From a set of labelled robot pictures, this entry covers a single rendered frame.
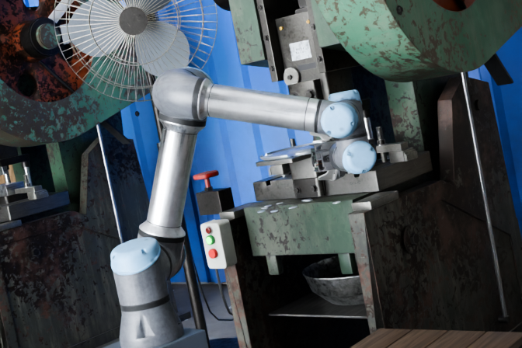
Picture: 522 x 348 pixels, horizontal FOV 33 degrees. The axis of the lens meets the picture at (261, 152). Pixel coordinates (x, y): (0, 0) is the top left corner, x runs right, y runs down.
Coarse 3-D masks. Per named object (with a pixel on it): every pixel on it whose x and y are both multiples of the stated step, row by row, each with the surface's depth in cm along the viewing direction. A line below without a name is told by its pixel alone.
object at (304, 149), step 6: (306, 144) 271; (282, 150) 269; (288, 150) 267; (294, 150) 255; (300, 150) 252; (306, 150) 251; (264, 156) 261; (270, 156) 257; (276, 156) 246; (282, 156) 245; (288, 156) 245; (294, 156) 244
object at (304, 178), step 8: (264, 160) 250; (272, 160) 245; (280, 160) 242; (288, 160) 240; (296, 160) 240; (304, 160) 252; (296, 168) 254; (304, 168) 252; (312, 168) 251; (296, 176) 255; (304, 176) 253; (312, 176) 251; (296, 184) 255; (304, 184) 254; (312, 184) 252; (320, 184) 251; (296, 192) 255; (304, 192) 254; (312, 192) 252; (320, 192) 251
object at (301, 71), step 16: (288, 16) 258; (304, 16) 255; (288, 32) 259; (304, 32) 256; (288, 48) 260; (304, 48) 257; (288, 64) 262; (304, 64) 258; (288, 80) 261; (304, 80) 259; (320, 80) 255; (336, 80) 257; (352, 80) 263; (304, 96) 256; (320, 96) 255
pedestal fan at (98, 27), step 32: (96, 0) 321; (128, 0) 315; (160, 0) 320; (64, 32) 319; (96, 32) 313; (128, 32) 311; (160, 32) 317; (128, 64) 315; (160, 64) 323; (128, 96) 324; (160, 128) 331; (192, 256) 335; (192, 288) 335; (224, 320) 363
